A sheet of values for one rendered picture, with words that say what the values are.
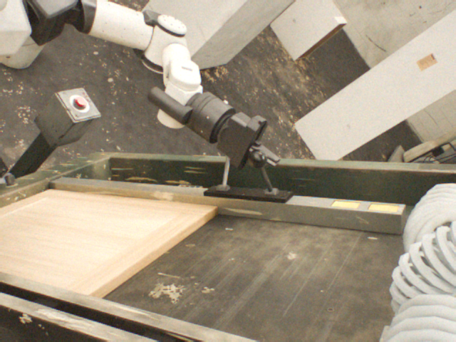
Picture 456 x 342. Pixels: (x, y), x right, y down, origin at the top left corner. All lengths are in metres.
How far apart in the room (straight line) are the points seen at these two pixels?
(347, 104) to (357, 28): 4.55
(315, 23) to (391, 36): 3.26
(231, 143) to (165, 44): 0.37
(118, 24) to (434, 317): 1.00
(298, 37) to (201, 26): 2.67
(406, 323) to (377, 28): 8.73
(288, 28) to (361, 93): 1.82
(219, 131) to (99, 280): 0.36
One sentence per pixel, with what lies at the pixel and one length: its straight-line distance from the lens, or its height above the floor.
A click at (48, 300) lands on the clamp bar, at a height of 1.41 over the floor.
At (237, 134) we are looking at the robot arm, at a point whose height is 1.53.
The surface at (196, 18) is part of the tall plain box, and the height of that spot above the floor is 0.51.
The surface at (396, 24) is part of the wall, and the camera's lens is 8.87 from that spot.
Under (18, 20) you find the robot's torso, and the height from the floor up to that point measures 1.33.
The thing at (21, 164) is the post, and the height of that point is 0.52.
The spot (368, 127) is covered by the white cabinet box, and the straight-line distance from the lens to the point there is 4.57.
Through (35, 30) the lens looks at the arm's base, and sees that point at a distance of 1.12.
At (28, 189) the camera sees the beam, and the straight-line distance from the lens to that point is 1.31.
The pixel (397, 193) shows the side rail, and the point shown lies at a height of 1.64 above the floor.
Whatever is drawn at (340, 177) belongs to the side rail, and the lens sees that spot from 1.09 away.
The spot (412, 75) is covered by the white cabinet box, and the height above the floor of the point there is 1.26.
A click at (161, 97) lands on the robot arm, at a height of 1.45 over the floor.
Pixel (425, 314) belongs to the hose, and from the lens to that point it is 0.25.
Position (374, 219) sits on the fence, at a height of 1.65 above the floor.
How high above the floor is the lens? 1.97
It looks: 35 degrees down
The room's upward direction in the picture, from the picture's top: 55 degrees clockwise
